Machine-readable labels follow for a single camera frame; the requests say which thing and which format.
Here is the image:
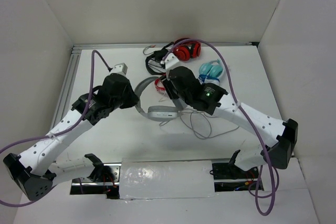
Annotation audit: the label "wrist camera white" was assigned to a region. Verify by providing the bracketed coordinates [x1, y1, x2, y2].
[160, 53, 181, 72]
[109, 63, 128, 76]

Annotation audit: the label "black headset with cable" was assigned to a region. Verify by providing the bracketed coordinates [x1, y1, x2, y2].
[142, 42, 174, 76]

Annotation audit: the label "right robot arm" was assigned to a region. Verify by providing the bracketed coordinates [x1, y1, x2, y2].
[161, 67, 298, 178]

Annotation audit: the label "white grey headphones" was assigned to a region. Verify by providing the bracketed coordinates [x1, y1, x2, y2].
[134, 76, 186, 122]

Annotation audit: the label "teal headphones blue cable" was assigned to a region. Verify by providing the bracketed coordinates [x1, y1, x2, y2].
[197, 59, 230, 88]

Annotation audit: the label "aluminium frame rail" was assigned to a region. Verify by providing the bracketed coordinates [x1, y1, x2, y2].
[54, 41, 259, 156]

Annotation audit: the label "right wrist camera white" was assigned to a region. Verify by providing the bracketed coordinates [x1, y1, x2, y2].
[160, 53, 181, 72]

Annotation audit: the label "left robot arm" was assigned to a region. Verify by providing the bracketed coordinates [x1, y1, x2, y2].
[3, 73, 139, 201]

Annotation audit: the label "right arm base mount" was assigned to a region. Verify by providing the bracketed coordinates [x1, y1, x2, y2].
[209, 159, 259, 193]

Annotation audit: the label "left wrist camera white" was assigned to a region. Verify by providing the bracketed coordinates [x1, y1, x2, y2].
[109, 63, 128, 76]

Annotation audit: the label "white taped cover plate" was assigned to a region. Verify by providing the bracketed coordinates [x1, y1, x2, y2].
[119, 161, 215, 200]

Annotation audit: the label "red white headphones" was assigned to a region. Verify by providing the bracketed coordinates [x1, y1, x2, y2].
[154, 73, 167, 95]

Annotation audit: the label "red black headphones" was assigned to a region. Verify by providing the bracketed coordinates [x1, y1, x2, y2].
[173, 41, 201, 61]

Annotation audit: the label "grey headphone cable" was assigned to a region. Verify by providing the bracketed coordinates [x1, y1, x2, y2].
[159, 108, 240, 140]

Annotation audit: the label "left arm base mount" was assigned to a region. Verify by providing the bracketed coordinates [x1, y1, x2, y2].
[70, 163, 122, 199]

